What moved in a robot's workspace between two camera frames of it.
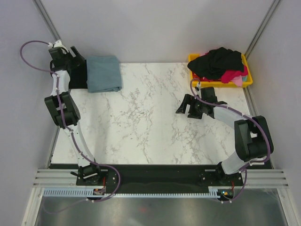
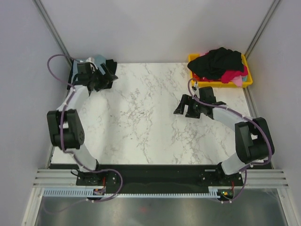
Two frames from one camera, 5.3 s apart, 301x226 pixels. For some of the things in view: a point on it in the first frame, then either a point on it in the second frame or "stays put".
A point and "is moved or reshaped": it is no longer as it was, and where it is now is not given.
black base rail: [159, 177] stays put
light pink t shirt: [238, 80] stays put
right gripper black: [187, 100] stays put
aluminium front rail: [252, 177] stays put
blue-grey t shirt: [103, 74] is moved or reshaped
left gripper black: [78, 61] → [106, 79]
